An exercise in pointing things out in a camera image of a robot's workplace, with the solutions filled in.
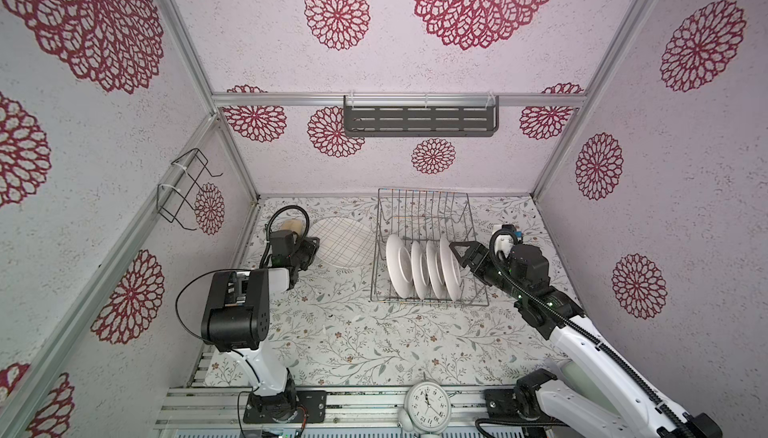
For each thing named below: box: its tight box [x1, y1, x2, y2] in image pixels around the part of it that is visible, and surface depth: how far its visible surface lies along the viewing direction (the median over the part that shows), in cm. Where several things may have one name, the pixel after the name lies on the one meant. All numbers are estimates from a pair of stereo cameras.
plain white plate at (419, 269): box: [411, 240, 430, 300], surface depth 86 cm
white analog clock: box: [398, 372, 452, 438], surface depth 71 cm
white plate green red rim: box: [385, 234, 413, 299], surface depth 86 cm
